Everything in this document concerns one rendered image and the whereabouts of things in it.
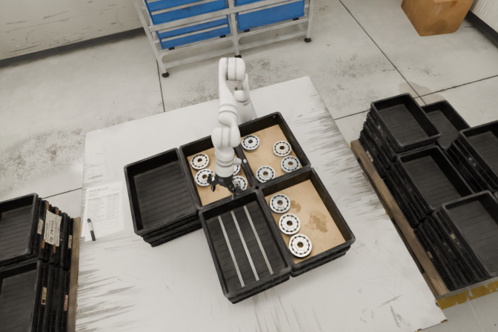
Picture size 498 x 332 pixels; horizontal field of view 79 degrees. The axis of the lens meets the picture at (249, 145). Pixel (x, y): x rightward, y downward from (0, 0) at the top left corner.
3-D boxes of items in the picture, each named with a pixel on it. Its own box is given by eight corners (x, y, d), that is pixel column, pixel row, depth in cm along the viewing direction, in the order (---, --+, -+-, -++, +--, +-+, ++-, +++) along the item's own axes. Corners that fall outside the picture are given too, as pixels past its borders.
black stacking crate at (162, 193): (132, 176, 170) (123, 166, 161) (183, 158, 174) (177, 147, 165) (144, 242, 148) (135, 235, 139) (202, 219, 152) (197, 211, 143)
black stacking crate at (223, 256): (203, 220, 152) (198, 211, 143) (258, 198, 156) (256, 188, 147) (229, 302, 130) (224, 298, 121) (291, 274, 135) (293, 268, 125)
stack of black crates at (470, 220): (411, 230, 206) (440, 204, 169) (451, 218, 209) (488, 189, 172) (448, 293, 184) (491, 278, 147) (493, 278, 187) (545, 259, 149)
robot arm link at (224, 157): (210, 166, 116) (233, 167, 116) (210, 134, 106) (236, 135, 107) (212, 154, 121) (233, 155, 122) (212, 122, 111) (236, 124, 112)
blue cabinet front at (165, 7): (162, 49, 311) (142, -5, 265) (230, 32, 317) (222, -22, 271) (162, 50, 309) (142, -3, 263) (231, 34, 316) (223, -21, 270)
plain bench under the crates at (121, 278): (127, 180, 263) (84, 132, 206) (302, 133, 277) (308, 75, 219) (138, 419, 174) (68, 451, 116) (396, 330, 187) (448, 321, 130)
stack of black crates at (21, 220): (35, 228, 229) (-13, 204, 192) (75, 217, 232) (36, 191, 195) (27, 284, 207) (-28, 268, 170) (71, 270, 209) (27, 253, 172)
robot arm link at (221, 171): (241, 162, 127) (243, 151, 123) (230, 180, 118) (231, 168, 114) (222, 155, 129) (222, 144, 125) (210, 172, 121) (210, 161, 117)
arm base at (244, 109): (235, 113, 192) (232, 93, 178) (249, 109, 193) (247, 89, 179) (239, 123, 187) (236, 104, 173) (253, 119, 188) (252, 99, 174)
